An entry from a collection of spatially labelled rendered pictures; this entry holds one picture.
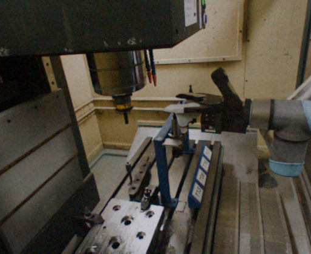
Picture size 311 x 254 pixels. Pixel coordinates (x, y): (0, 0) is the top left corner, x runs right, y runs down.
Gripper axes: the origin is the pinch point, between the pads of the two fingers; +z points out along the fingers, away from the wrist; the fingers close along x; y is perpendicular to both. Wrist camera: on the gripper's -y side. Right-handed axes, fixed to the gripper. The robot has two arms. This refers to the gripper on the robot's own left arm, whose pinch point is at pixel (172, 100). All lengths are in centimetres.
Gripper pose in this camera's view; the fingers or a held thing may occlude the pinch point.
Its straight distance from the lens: 67.6
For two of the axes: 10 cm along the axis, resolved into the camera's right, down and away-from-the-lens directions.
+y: 0.8, 9.0, 4.2
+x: 3.8, -4.2, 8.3
